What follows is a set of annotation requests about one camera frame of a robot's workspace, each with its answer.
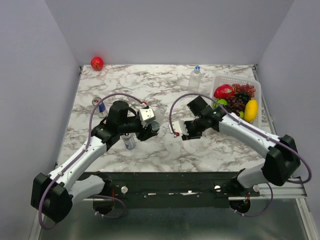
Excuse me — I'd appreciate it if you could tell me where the dark purple grape bunch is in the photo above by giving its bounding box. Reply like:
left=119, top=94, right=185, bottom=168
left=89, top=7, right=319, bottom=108
left=225, top=93, right=251, bottom=116

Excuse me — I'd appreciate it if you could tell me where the upright red bull can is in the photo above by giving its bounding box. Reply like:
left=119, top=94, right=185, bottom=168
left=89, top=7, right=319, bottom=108
left=91, top=96, right=108, bottom=119

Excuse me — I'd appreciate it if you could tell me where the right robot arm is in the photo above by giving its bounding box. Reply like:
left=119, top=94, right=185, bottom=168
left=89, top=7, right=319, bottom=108
left=174, top=96, right=301, bottom=196

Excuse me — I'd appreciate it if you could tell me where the clear unlabeled plastic bottle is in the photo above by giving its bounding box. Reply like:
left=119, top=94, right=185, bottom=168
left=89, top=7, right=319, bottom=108
left=187, top=68, right=202, bottom=93

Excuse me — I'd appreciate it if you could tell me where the green label water bottle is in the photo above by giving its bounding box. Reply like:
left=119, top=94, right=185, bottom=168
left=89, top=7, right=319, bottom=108
left=151, top=105, right=167, bottom=131

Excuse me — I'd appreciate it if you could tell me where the red apple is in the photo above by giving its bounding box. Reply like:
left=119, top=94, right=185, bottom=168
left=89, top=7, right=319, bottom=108
left=90, top=56, right=104, bottom=71

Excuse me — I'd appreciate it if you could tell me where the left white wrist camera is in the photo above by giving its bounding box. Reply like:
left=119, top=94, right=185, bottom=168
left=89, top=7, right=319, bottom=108
left=138, top=108, right=156, bottom=127

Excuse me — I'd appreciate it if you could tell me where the white plastic fruit basket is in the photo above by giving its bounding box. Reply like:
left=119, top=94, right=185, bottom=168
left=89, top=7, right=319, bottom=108
left=210, top=74, right=262, bottom=128

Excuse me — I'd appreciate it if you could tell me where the red dragon fruit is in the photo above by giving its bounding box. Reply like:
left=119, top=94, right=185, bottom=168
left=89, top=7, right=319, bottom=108
left=213, top=84, right=236, bottom=99

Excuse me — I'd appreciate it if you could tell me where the tilted silver drink can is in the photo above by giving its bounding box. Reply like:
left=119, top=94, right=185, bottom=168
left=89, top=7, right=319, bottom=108
left=121, top=133, right=136, bottom=150

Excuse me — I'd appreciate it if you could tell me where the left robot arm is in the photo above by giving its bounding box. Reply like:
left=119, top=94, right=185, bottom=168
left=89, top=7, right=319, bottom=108
left=31, top=100, right=158, bottom=224

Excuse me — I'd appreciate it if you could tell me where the red grape bunch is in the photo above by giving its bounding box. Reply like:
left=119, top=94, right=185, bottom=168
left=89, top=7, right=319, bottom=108
left=232, top=83, right=256, bottom=98

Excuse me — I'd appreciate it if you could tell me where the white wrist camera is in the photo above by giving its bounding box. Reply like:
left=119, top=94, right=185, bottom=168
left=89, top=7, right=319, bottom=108
left=138, top=108, right=156, bottom=127
left=168, top=120, right=189, bottom=138

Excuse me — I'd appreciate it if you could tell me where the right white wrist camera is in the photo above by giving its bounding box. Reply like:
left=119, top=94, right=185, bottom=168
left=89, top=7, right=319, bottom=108
left=168, top=120, right=189, bottom=138

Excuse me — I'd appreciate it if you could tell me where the green striped ball fruit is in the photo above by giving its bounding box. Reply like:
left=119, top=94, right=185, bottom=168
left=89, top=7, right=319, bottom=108
left=212, top=98, right=228, bottom=109

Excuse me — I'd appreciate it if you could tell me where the black mounting base rail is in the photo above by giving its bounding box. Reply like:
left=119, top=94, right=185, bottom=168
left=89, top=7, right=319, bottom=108
left=96, top=172, right=260, bottom=209

